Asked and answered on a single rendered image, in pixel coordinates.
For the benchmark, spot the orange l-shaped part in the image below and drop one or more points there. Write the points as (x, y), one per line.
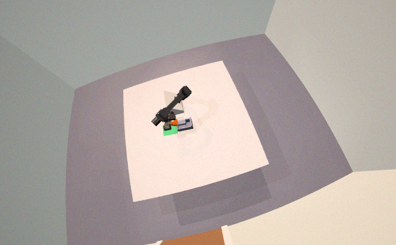
(174, 123)

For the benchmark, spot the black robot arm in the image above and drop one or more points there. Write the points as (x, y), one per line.
(164, 113)

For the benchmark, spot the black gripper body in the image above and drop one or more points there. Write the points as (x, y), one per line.
(167, 125)

